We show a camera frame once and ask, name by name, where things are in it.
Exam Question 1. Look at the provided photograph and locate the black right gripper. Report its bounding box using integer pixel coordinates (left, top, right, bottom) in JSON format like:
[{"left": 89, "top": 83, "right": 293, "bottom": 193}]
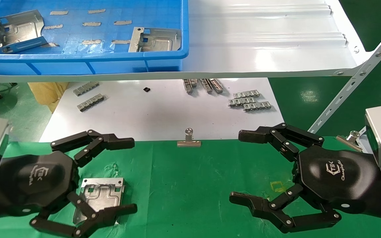
[{"left": 229, "top": 123, "right": 378, "bottom": 234}]

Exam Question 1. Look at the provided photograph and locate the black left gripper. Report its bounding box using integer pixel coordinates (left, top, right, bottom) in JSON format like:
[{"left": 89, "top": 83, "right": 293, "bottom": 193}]
[{"left": 0, "top": 129, "right": 138, "bottom": 238}]

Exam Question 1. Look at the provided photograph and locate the stamped sheet metal bracket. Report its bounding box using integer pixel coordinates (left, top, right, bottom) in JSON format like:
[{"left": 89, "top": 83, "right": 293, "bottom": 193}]
[
  {"left": 73, "top": 177, "right": 125, "bottom": 225},
  {"left": 0, "top": 10, "right": 48, "bottom": 54},
  {"left": 128, "top": 27, "right": 182, "bottom": 53}
]

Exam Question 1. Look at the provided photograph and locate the green table cloth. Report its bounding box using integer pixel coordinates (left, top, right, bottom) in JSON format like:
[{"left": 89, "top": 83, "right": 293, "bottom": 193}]
[{"left": 0, "top": 136, "right": 381, "bottom": 238}]

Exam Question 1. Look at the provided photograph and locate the silver binder clip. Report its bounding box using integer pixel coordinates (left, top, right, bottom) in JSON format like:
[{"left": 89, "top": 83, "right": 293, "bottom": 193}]
[
  {"left": 177, "top": 128, "right": 202, "bottom": 147},
  {"left": 336, "top": 131, "right": 364, "bottom": 153}
]

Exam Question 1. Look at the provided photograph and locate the yellow plastic bag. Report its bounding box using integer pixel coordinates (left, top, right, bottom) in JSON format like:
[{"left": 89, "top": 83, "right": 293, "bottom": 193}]
[{"left": 27, "top": 82, "right": 69, "bottom": 113}]

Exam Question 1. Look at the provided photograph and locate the white metal shelf panel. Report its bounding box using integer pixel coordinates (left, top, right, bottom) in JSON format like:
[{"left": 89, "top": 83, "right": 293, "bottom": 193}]
[{"left": 0, "top": 0, "right": 374, "bottom": 83}]

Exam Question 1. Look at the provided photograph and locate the blue plastic bin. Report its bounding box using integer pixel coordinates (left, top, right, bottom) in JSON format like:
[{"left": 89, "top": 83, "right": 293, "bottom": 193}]
[{"left": 0, "top": 0, "right": 190, "bottom": 75}]

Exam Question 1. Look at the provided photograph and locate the grey metal chain strip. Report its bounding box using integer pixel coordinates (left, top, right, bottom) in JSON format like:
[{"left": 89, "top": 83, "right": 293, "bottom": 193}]
[
  {"left": 77, "top": 94, "right": 106, "bottom": 112},
  {"left": 73, "top": 82, "right": 100, "bottom": 97},
  {"left": 228, "top": 97, "right": 256, "bottom": 108},
  {"left": 233, "top": 90, "right": 261, "bottom": 99},
  {"left": 243, "top": 101, "right": 272, "bottom": 112}
]

